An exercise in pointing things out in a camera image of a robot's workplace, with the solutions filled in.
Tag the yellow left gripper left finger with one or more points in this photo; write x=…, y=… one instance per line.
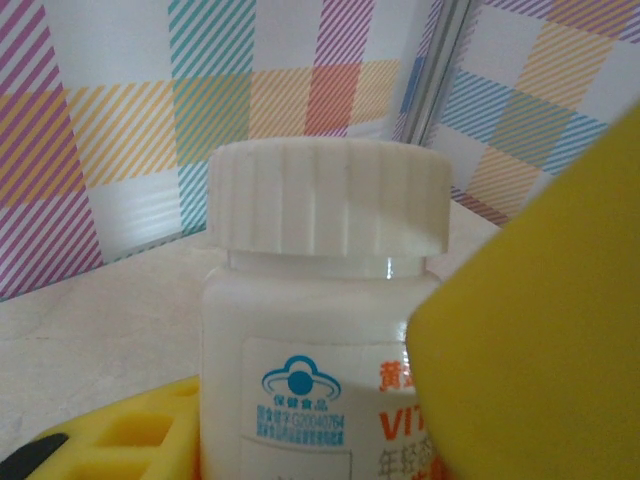
x=125, y=440

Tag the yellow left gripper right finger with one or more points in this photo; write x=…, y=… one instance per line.
x=540, y=325

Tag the aluminium frame post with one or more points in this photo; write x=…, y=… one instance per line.
x=435, y=70

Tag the white pill bottle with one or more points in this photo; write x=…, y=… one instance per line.
x=300, y=310

